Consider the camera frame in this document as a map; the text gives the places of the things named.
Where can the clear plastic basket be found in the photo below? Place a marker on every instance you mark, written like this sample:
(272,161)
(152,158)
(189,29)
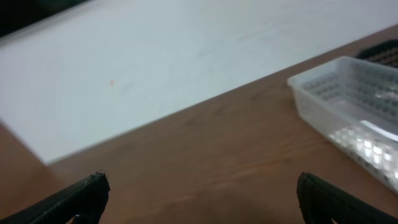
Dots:
(353,103)

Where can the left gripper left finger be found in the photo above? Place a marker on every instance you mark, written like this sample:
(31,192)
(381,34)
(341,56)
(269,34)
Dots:
(82,202)

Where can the black plastic basket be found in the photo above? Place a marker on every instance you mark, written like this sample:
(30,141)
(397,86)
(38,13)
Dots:
(384,53)

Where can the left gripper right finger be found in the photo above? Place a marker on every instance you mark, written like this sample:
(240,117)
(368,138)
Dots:
(321,202)

